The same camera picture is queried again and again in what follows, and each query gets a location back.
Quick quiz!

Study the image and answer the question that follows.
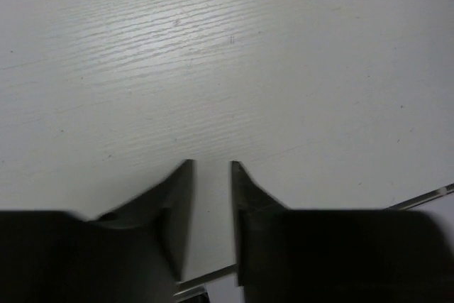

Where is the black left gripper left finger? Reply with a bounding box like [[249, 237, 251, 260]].
[[1, 160, 196, 302]]

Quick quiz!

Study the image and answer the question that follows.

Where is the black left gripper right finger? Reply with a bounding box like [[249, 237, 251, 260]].
[[231, 161, 453, 302]]

